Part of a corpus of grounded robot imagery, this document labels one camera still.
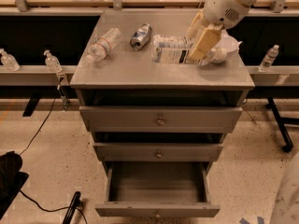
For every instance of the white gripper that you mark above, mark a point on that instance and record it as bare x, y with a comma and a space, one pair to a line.
221, 7

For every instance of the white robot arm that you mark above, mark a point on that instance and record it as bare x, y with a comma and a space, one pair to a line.
286, 207

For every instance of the grey drawer cabinet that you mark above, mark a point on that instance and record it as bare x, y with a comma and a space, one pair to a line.
131, 78

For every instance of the clear water bottle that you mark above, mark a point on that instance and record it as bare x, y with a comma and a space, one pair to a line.
102, 47

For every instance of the grey top drawer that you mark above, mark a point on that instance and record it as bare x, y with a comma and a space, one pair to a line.
155, 119

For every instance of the grey middle drawer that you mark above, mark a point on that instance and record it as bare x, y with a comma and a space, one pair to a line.
157, 151

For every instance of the sanitizer pump bottle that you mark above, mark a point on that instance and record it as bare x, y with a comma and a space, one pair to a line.
9, 61
52, 62

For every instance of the open grey bottom drawer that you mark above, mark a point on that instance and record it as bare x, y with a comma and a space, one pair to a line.
157, 189

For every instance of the left sanitizer pump bottle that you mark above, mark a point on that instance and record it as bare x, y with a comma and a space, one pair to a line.
9, 61

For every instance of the white bowl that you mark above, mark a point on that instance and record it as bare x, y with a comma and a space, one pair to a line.
225, 48

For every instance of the crushed silver soda can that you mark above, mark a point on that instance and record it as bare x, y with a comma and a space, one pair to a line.
141, 37

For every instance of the black stand with wheel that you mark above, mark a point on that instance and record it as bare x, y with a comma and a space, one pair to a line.
282, 122

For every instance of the black floor stand leg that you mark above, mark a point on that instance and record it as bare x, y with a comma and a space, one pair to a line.
75, 202

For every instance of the black bag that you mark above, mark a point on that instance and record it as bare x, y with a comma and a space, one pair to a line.
11, 179

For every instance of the small clear bottle on rail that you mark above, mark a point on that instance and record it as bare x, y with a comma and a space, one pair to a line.
268, 58

